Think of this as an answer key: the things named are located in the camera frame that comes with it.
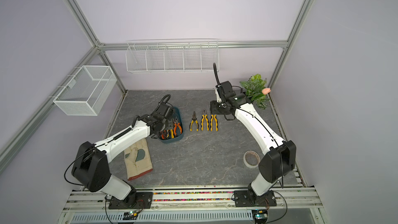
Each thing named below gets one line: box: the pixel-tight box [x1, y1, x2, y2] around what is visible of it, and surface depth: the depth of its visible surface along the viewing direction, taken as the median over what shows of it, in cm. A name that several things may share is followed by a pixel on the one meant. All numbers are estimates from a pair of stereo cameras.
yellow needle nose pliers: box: [189, 110, 199, 132], surface depth 104 cm
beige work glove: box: [123, 137, 153, 181], surface depth 86 cm
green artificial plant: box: [239, 73, 270, 110], surface depth 90 cm
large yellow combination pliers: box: [200, 109, 210, 132], surface depth 104 cm
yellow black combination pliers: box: [209, 114, 219, 132], surface depth 101 cm
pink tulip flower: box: [261, 87, 272, 95], surface depth 82 cm
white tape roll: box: [243, 150, 261, 169], surface depth 88 cm
